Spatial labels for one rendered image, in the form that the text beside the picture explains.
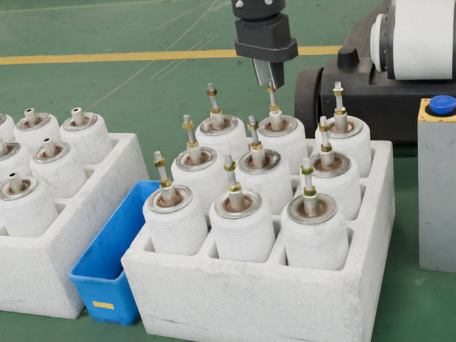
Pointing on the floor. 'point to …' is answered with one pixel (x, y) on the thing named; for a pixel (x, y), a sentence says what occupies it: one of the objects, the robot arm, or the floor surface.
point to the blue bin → (112, 261)
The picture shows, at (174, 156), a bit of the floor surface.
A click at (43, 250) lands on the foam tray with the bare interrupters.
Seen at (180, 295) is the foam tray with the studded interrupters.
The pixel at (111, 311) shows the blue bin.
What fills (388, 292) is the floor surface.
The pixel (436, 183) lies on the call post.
